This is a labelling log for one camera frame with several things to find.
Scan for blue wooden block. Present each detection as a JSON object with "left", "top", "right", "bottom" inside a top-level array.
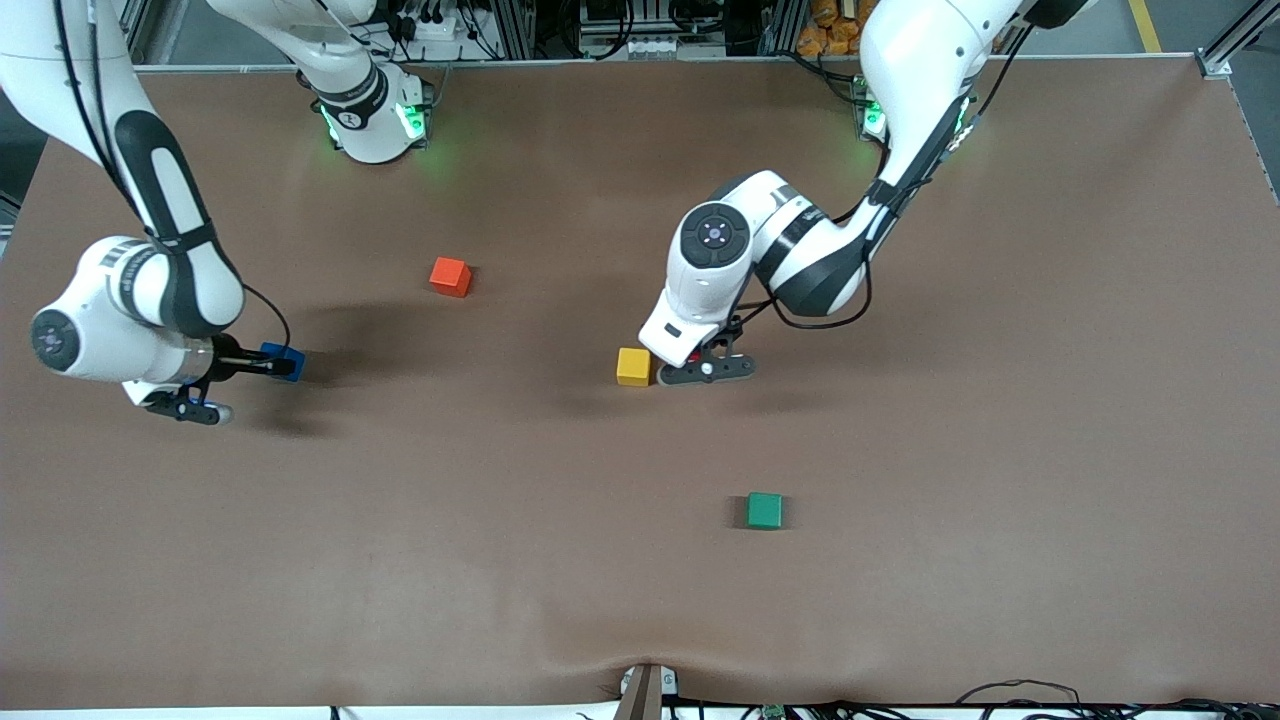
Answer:
[{"left": 258, "top": 342, "right": 307, "bottom": 384}]

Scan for orange wooden block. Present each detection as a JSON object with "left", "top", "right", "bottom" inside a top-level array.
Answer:
[{"left": 429, "top": 257, "right": 473, "bottom": 299}]

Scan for brown table cover sheet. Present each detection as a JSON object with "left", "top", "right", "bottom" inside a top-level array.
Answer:
[{"left": 0, "top": 55, "right": 1280, "bottom": 711}]

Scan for pile of orange toys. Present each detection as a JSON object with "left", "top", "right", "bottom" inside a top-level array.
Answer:
[{"left": 797, "top": 0, "right": 866, "bottom": 57}]

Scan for white power strip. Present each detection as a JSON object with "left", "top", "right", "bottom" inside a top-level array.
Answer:
[{"left": 395, "top": 12, "right": 463, "bottom": 43}]

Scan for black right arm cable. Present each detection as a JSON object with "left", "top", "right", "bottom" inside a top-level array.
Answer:
[{"left": 243, "top": 285, "right": 293, "bottom": 349}]

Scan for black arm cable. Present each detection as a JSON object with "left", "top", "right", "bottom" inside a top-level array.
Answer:
[
  {"left": 730, "top": 20, "right": 1031, "bottom": 333},
  {"left": 243, "top": 285, "right": 293, "bottom": 349}
]

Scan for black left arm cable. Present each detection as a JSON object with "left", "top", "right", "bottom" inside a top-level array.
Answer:
[{"left": 730, "top": 20, "right": 1031, "bottom": 333}]

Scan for aluminium frame profile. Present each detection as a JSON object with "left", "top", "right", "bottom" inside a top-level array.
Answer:
[
  {"left": 488, "top": 0, "right": 536, "bottom": 61},
  {"left": 757, "top": 0, "right": 801, "bottom": 57},
  {"left": 1195, "top": 0, "right": 1280, "bottom": 81}
]

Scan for black floor cables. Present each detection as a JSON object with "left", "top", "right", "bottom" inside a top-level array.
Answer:
[{"left": 955, "top": 680, "right": 1280, "bottom": 720}]

